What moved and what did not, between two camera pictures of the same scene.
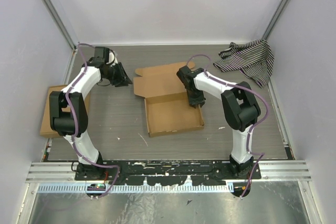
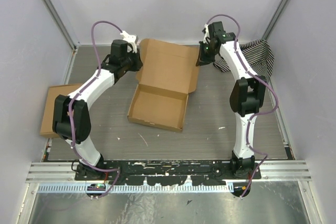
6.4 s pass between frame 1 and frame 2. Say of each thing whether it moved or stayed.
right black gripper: moved
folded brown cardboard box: stayed
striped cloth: stayed
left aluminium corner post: stayed
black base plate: stayed
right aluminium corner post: stayed
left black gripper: moved
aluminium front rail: stayed
